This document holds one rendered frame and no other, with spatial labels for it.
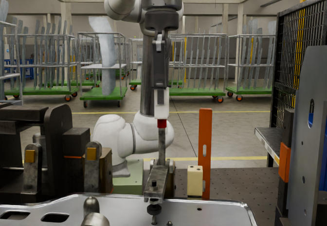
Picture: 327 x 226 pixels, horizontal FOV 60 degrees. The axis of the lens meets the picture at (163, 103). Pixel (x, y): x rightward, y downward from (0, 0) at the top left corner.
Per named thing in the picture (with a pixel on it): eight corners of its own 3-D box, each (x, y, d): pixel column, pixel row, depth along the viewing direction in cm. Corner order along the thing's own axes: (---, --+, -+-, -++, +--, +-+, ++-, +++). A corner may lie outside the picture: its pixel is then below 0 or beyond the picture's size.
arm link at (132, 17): (105, -19, 103) (142, -16, 107) (100, -8, 119) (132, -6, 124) (107, 18, 104) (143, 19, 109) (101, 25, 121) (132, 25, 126)
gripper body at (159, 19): (148, 14, 67) (148, 54, 68) (141, 8, 59) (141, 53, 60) (179, 14, 66) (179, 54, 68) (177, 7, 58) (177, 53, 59)
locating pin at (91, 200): (81, 231, 56) (79, 199, 54) (87, 221, 59) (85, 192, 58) (97, 232, 55) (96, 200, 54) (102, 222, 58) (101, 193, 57)
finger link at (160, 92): (164, 81, 63) (162, 82, 60) (164, 103, 64) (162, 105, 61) (157, 81, 63) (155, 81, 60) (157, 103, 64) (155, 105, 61)
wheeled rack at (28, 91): (-3, 103, 741) (-10, 33, 710) (13, 97, 839) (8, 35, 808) (71, 102, 759) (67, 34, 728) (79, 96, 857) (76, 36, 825)
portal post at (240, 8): (234, 83, 1203) (237, 2, 1144) (231, 82, 1238) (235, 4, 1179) (242, 83, 1204) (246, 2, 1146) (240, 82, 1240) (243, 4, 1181)
